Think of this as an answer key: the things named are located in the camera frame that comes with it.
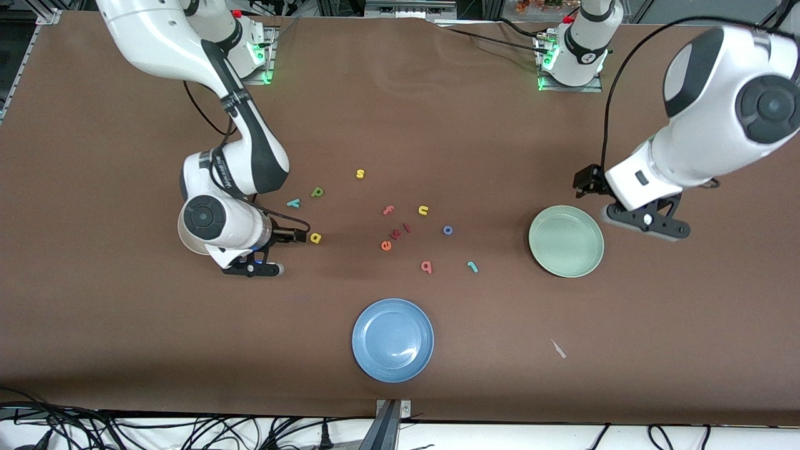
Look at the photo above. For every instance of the brown table cover mat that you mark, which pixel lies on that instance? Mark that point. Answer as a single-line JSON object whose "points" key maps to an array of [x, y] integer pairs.
{"points": [[400, 125]]}

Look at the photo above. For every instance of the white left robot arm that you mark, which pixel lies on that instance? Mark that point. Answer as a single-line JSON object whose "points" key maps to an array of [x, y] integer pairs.
{"points": [[700, 144]]}

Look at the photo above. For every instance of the black power plug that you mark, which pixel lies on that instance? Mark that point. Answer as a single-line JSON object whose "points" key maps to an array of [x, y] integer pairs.
{"points": [[325, 437]]}

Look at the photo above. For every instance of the grey metal camera post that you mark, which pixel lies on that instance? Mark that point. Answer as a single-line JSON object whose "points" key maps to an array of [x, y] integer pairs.
{"points": [[387, 428]]}

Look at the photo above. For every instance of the aluminium frame rail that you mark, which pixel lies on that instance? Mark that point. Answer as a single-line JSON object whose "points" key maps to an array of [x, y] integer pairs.
{"points": [[47, 17]]}

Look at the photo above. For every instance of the beige brown plate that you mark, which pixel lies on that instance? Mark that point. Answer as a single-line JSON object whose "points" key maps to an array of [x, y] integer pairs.
{"points": [[194, 249]]}

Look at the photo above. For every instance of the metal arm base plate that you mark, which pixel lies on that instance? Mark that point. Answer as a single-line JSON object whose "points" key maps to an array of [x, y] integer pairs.
{"points": [[272, 56], [594, 89]]}

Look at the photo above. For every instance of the aluminium frame device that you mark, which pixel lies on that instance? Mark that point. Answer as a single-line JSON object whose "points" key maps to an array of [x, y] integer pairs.
{"points": [[409, 9]]}

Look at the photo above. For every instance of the light green plate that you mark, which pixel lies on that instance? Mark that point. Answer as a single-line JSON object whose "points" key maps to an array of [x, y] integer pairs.
{"points": [[566, 241]]}

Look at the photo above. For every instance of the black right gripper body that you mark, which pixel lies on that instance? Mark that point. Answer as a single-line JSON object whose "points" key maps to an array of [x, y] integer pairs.
{"points": [[282, 235]]}

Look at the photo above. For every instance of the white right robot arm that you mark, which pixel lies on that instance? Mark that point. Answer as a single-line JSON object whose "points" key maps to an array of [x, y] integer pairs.
{"points": [[156, 37]]}

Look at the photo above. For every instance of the green foam letter p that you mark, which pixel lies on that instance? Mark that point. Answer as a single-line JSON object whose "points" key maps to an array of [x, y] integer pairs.
{"points": [[314, 194]]}

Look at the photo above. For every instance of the orange decoration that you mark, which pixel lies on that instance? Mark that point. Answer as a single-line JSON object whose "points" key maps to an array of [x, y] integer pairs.
{"points": [[531, 6]]}

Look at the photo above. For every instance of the white paper scrap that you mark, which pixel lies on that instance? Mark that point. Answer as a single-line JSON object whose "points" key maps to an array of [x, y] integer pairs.
{"points": [[558, 349]]}

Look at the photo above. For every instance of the blue plate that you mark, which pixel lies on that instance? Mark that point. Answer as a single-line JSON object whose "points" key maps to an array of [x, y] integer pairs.
{"points": [[392, 340]]}

